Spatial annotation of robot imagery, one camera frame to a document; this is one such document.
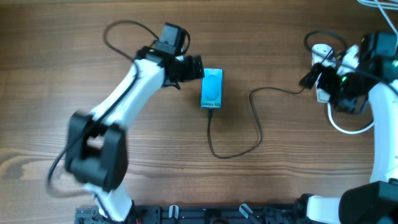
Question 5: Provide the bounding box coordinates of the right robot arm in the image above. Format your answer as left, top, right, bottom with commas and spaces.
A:
296, 30, 397, 223

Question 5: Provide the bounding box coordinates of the teal screen smartphone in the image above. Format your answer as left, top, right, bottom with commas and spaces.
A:
200, 68, 223, 109

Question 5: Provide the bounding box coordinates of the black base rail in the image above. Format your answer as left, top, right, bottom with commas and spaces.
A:
74, 203, 299, 224

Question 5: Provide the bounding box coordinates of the white power strip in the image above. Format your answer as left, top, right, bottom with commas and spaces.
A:
312, 44, 341, 103

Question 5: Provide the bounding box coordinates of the white cables top corner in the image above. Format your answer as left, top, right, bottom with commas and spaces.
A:
356, 0, 398, 11

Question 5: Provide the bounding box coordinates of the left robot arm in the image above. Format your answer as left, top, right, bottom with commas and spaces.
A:
64, 21, 204, 223

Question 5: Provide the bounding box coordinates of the black left camera cable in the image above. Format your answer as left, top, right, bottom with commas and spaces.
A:
45, 19, 160, 200

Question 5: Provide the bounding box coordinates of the black charger cable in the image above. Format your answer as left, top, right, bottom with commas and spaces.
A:
206, 47, 336, 159

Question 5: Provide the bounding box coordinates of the white power strip cord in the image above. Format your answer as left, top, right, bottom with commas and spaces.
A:
326, 0, 398, 135

